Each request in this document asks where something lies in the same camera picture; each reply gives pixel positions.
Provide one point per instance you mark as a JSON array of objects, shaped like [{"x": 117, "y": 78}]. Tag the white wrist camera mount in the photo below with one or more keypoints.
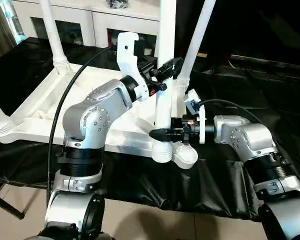
[
  {"x": 202, "y": 120},
  {"x": 127, "y": 57}
]

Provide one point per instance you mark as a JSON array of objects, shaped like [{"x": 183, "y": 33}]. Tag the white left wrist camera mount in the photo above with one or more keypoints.
[{"x": 127, "y": 57}]

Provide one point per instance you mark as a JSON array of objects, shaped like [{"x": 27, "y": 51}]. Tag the white plastic table top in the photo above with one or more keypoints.
[{"x": 52, "y": 112}]

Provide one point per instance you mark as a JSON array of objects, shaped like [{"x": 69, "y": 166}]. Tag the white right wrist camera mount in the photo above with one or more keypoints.
[{"x": 202, "y": 120}]

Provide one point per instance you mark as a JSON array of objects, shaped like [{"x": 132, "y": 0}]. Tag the small tan label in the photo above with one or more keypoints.
[{"x": 202, "y": 55}]

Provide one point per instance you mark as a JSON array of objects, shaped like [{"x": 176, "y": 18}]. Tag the small white cup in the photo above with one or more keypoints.
[{"x": 147, "y": 52}]

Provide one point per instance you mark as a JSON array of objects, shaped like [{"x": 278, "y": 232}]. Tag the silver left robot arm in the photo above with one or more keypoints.
[{"x": 90, "y": 112}]

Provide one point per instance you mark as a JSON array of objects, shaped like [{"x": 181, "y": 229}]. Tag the black metal table frame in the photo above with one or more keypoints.
[{"x": 7, "y": 205}]

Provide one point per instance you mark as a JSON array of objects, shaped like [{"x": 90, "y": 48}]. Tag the dark object on cabinet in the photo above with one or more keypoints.
[{"x": 117, "y": 3}]

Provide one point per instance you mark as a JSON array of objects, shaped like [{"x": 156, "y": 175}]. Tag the black mat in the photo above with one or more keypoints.
[{"x": 165, "y": 187}]

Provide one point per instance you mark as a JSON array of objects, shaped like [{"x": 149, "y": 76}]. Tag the white cabinet with glass doors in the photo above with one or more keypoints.
[{"x": 90, "y": 20}]

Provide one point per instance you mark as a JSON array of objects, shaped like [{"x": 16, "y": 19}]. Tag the white plastic table leg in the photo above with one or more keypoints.
[
  {"x": 52, "y": 32},
  {"x": 0, "y": 117},
  {"x": 195, "y": 42},
  {"x": 166, "y": 32}
]

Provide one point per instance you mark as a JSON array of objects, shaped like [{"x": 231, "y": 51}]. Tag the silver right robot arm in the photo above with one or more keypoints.
[{"x": 252, "y": 140}]

